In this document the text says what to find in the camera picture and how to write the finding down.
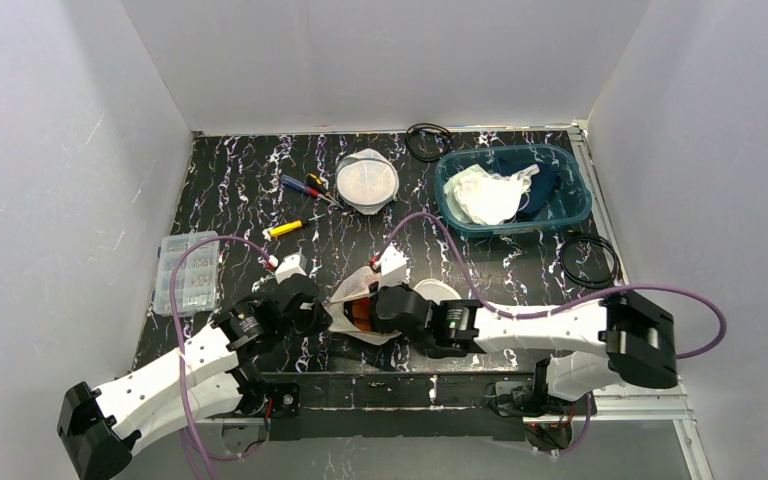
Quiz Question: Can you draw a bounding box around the orange bra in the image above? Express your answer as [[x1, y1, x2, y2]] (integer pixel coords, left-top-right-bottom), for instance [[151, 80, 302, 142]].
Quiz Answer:
[[346, 298, 372, 332]]

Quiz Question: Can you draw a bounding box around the white mesh bag tan trim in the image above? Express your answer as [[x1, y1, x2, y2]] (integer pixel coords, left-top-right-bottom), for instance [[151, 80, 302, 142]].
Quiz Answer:
[[326, 266, 463, 347]]

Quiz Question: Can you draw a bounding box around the white mesh bag blue trim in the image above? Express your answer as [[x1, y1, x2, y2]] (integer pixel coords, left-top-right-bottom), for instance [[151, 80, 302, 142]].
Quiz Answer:
[[335, 148, 400, 216]]

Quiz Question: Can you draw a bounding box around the white bra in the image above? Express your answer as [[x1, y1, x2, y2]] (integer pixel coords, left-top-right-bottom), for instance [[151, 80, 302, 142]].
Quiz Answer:
[[443, 165, 531, 226]]

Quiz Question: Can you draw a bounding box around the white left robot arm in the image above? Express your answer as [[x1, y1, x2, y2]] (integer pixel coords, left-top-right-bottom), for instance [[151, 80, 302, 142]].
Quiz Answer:
[[56, 273, 330, 479]]

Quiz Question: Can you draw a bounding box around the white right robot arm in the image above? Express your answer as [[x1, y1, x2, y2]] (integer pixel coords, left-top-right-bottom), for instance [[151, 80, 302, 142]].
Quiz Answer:
[[369, 285, 678, 417]]

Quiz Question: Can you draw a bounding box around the dark blue bra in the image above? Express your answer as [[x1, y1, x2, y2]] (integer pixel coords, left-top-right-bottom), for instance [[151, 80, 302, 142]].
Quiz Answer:
[[494, 159, 559, 219]]

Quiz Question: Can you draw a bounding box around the clear plastic screw box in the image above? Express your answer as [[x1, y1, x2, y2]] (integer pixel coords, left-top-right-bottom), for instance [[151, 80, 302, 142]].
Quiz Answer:
[[151, 231, 219, 317]]

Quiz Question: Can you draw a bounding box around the teal plastic bin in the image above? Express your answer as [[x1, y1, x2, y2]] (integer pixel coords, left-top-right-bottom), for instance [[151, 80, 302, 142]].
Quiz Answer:
[[434, 144, 593, 238]]

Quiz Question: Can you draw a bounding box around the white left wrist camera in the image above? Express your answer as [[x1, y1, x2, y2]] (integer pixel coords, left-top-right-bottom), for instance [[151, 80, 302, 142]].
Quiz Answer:
[[274, 253, 308, 283]]

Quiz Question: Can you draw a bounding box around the yellow handled screwdriver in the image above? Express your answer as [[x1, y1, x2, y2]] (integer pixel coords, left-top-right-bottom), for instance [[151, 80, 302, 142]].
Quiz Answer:
[[263, 214, 324, 239]]

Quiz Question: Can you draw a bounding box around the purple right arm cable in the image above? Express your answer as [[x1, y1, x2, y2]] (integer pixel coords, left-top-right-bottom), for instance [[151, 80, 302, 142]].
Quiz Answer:
[[370, 211, 728, 458]]

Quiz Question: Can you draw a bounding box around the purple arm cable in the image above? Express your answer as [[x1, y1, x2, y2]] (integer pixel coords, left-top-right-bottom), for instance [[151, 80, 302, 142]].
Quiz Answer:
[[370, 211, 728, 458], [168, 235, 279, 480]]

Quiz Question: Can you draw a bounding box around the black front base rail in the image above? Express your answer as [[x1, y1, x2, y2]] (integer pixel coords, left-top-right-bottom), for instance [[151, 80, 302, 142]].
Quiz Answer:
[[165, 370, 597, 443]]

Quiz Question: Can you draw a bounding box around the blue handled screwdriver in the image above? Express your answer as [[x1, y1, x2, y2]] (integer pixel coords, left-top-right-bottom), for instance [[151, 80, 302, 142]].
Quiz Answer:
[[280, 174, 331, 205]]

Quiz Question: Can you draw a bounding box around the black orange handled screwdriver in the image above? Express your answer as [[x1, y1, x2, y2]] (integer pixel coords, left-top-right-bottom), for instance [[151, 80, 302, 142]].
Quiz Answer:
[[305, 173, 342, 208]]

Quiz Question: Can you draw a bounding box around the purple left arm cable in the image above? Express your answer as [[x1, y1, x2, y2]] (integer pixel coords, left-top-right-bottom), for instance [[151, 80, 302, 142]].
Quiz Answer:
[[168, 235, 279, 480]]

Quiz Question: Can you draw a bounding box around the black cable coil back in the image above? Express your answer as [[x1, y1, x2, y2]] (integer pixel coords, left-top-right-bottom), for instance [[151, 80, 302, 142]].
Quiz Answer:
[[404, 122, 455, 164]]

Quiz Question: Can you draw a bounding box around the black cable coil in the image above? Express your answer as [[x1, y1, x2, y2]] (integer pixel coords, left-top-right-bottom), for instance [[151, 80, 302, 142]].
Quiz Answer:
[[559, 233, 622, 291], [404, 122, 455, 164]]

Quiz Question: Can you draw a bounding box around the black cable coil right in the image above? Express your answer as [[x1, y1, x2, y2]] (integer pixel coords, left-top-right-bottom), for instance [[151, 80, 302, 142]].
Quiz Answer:
[[559, 233, 622, 291]]

